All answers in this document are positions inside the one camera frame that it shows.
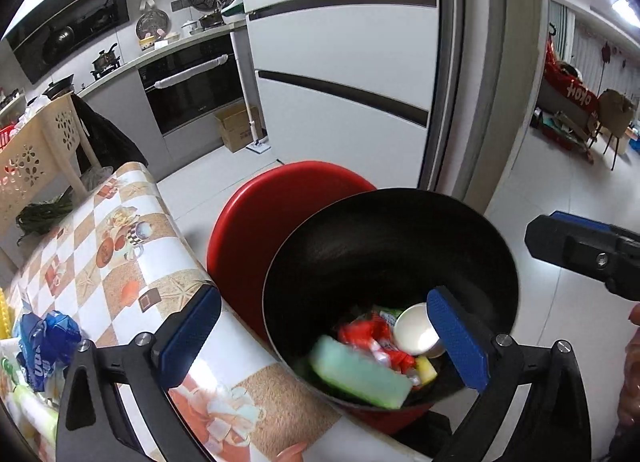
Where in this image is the white oven handle cover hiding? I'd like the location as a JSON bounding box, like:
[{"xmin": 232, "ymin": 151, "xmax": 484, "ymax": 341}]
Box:
[{"xmin": 154, "ymin": 53, "xmax": 236, "ymax": 90}]

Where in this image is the checked printed tablecloth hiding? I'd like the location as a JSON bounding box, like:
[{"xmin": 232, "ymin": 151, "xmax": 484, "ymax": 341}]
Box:
[{"xmin": 0, "ymin": 162, "xmax": 436, "ymax": 462}]

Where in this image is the brown dining chair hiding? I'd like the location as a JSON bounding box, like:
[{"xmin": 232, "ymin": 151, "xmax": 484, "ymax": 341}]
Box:
[{"xmin": 597, "ymin": 89, "xmax": 638, "ymax": 170}]

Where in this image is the white window curtain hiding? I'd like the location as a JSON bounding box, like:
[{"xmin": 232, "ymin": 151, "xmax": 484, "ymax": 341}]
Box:
[{"xmin": 550, "ymin": 2, "xmax": 640, "ymax": 108}]

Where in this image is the beige plastic chair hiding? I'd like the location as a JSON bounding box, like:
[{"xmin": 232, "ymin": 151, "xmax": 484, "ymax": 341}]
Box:
[{"xmin": 0, "ymin": 92, "xmax": 101, "ymax": 268}]

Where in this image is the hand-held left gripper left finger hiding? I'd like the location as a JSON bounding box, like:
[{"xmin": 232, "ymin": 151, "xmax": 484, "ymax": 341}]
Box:
[{"xmin": 55, "ymin": 286, "xmax": 222, "ymax": 462}]

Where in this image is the black cooking pot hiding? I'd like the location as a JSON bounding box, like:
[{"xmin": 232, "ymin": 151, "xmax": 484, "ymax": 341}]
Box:
[{"xmin": 91, "ymin": 43, "xmax": 121, "ymax": 74}]

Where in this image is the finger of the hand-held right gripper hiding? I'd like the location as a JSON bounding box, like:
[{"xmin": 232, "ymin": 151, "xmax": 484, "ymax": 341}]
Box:
[
  {"xmin": 549, "ymin": 211, "xmax": 640, "ymax": 249},
  {"xmin": 524, "ymin": 215, "xmax": 640, "ymax": 300}
]

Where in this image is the black range hood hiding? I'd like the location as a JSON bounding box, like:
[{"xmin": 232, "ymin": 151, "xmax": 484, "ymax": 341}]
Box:
[{"xmin": 5, "ymin": 0, "xmax": 130, "ymax": 84}]

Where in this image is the white paper cup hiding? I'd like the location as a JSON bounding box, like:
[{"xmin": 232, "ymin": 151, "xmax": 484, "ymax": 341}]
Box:
[{"xmin": 394, "ymin": 303, "xmax": 446, "ymax": 359}]

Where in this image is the black jacket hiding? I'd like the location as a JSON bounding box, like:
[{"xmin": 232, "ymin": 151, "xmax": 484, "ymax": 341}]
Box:
[{"xmin": 70, "ymin": 92, "xmax": 149, "ymax": 180}]

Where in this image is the brown cardboard box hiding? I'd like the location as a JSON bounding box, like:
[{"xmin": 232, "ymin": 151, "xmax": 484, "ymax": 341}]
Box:
[{"xmin": 214, "ymin": 105, "xmax": 261, "ymax": 153}]

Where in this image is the grey kitchen counter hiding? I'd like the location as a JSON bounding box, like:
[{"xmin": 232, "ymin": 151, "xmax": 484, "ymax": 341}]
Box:
[{"xmin": 75, "ymin": 17, "xmax": 248, "ymax": 178}]

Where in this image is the white floor mop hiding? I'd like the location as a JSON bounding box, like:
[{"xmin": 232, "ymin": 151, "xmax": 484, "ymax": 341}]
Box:
[{"xmin": 231, "ymin": 31, "xmax": 273, "ymax": 157}]

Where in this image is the bunch of green chives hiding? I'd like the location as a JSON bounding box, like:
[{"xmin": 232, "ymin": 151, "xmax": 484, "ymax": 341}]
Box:
[{"xmin": 15, "ymin": 195, "xmax": 76, "ymax": 243}]

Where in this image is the blue packet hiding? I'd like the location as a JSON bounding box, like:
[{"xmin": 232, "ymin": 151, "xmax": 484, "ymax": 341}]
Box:
[{"xmin": 12, "ymin": 309, "xmax": 83, "ymax": 393}]

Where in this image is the grey door frame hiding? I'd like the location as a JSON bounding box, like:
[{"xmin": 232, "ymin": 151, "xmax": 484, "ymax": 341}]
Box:
[{"xmin": 435, "ymin": 0, "xmax": 551, "ymax": 215}]

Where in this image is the white refrigerator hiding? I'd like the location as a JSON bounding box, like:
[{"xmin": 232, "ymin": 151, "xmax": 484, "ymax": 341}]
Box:
[{"xmin": 235, "ymin": 0, "xmax": 453, "ymax": 190}]

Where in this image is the green scouring sponge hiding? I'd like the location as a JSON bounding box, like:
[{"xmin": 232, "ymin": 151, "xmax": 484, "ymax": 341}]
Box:
[{"xmin": 308, "ymin": 335, "xmax": 415, "ymax": 410}]

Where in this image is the black built-in oven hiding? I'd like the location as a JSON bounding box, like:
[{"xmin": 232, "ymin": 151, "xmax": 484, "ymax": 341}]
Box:
[{"xmin": 137, "ymin": 32, "xmax": 246, "ymax": 135}]

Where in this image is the yellow wrapper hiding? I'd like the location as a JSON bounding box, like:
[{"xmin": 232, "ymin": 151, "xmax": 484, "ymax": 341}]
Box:
[{"xmin": 415, "ymin": 356, "xmax": 437, "ymax": 385}]

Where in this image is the grey round plate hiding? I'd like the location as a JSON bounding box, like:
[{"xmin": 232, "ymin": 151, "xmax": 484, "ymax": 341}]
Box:
[{"xmin": 136, "ymin": 10, "xmax": 170, "ymax": 40}]

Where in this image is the pale green bag roll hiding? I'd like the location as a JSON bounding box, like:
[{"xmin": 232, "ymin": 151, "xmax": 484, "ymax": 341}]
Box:
[{"xmin": 10, "ymin": 384, "xmax": 60, "ymax": 443}]

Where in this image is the person's right hand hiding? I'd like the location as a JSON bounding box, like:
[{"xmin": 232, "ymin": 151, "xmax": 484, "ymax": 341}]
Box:
[{"xmin": 619, "ymin": 303, "xmax": 640, "ymax": 443}]

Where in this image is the black wok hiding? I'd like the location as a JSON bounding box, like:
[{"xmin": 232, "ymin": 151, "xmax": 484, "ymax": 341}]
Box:
[{"xmin": 42, "ymin": 74, "xmax": 76, "ymax": 96}]

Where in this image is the red snack wrapper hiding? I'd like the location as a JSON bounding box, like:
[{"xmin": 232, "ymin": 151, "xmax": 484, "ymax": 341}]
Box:
[{"xmin": 337, "ymin": 318, "xmax": 418, "ymax": 375}]

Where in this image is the black trash bin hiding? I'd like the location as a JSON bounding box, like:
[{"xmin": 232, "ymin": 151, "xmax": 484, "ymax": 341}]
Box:
[{"xmin": 262, "ymin": 188, "xmax": 519, "ymax": 413}]

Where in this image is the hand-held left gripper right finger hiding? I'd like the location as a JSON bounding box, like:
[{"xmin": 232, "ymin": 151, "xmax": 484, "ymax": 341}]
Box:
[{"xmin": 426, "ymin": 286, "xmax": 593, "ymax": 462}]

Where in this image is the red printed blanket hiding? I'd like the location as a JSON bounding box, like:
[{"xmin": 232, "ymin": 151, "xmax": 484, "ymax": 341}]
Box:
[{"xmin": 542, "ymin": 25, "xmax": 601, "ymax": 153}]

